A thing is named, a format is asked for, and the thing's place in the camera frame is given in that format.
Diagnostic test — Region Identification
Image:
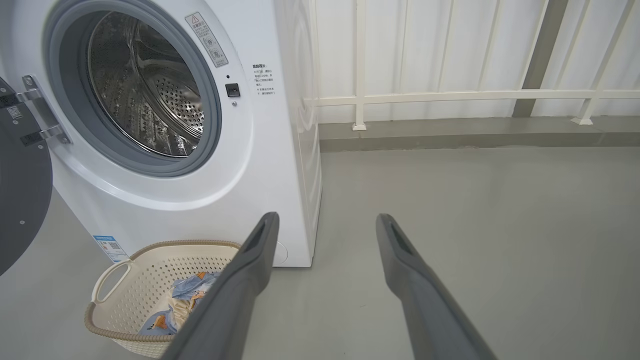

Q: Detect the blue patterned cloth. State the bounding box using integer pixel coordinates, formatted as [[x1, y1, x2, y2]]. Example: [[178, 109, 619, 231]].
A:
[[137, 271, 222, 337]]

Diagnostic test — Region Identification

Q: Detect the cream garment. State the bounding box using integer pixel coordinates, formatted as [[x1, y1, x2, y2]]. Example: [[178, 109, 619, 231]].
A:
[[167, 295, 201, 326]]

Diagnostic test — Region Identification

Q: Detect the grey warning sticker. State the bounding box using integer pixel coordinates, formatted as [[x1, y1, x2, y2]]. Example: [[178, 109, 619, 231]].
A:
[[184, 12, 229, 68]]

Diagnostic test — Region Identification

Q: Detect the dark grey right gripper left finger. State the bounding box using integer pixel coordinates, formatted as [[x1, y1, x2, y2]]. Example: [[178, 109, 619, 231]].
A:
[[160, 212, 280, 360]]

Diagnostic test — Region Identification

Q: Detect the cream perforated laundry basket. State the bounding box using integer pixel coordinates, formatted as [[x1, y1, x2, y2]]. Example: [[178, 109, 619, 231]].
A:
[[84, 240, 243, 359]]

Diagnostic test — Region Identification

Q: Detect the white metal railing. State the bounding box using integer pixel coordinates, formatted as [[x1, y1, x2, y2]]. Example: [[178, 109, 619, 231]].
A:
[[307, 0, 640, 132]]

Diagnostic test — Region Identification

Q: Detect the printed Chinese notice label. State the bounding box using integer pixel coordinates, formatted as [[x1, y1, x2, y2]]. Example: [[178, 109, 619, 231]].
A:
[[251, 63, 275, 97]]

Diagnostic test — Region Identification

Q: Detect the white front-load washing machine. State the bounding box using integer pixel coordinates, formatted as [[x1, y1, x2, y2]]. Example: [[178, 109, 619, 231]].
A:
[[0, 0, 323, 268]]

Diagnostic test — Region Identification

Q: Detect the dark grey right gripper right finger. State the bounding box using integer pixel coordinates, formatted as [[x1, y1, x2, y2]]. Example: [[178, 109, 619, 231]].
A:
[[375, 213, 498, 360]]

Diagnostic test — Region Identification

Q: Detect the metal washing machine door hinge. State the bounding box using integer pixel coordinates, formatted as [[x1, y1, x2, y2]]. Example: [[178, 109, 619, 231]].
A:
[[17, 75, 72, 146]]

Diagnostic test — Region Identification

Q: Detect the steel washer drum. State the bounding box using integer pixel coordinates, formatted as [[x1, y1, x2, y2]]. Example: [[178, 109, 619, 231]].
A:
[[87, 11, 205, 158]]

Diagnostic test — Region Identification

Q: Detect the blue energy label sticker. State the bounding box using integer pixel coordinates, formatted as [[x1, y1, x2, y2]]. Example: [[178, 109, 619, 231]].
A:
[[93, 235, 130, 264]]

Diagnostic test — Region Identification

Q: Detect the black round glass washer door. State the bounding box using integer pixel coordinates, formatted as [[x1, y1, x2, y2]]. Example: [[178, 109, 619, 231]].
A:
[[0, 76, 54, 277]]

